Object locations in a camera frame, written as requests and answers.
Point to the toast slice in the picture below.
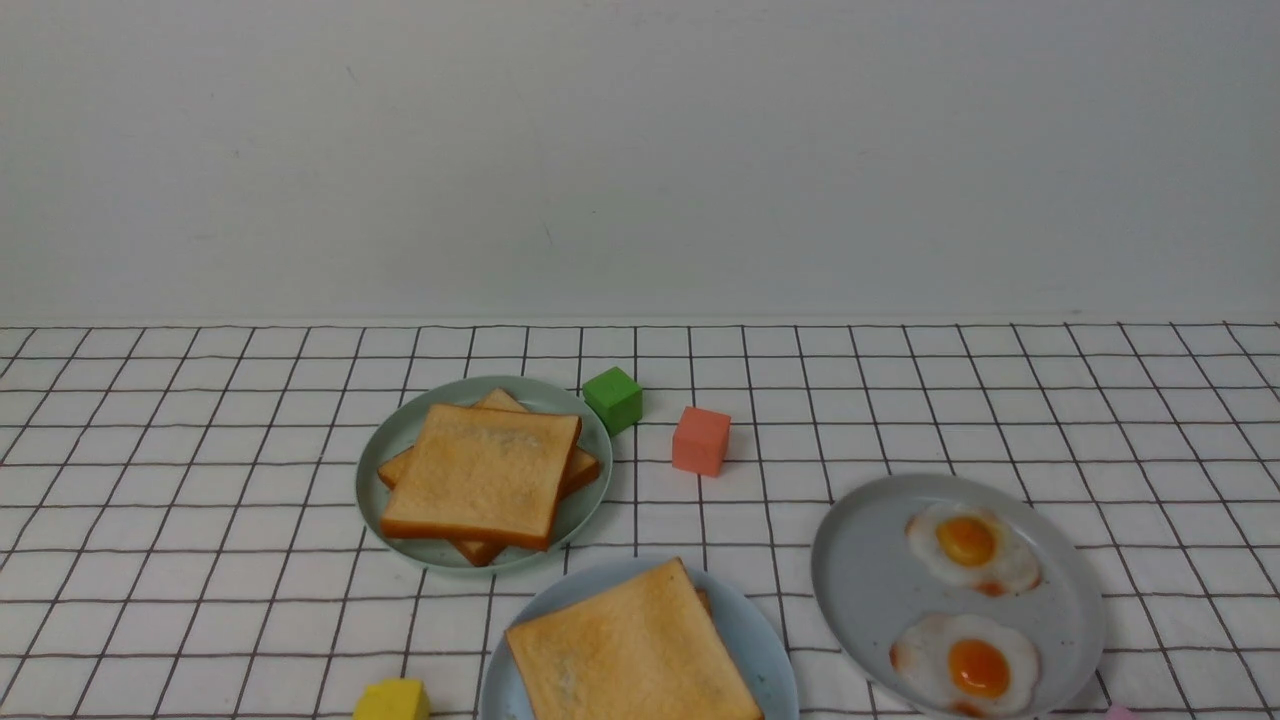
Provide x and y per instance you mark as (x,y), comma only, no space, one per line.
(583,470)
(704,599)
(646,648)
(485,475)

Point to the green cube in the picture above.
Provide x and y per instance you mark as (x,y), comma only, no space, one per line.
(616,398)

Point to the salmon pink cube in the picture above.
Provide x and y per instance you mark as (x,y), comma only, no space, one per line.
(700,442)

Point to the grey plate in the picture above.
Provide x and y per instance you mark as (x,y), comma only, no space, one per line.
(870,588)

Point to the rear fried egg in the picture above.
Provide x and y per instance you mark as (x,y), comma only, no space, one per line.
(973,548)

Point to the fried egg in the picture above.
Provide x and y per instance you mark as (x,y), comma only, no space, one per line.
(968,665)
(973,548)

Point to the yellow cube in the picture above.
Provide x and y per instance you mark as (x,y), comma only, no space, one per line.
(393,699)

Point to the front fried egg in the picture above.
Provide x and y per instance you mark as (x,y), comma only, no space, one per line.
(968,665)

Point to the white grid tablecloth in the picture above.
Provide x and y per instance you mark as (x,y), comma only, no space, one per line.
(180,536)

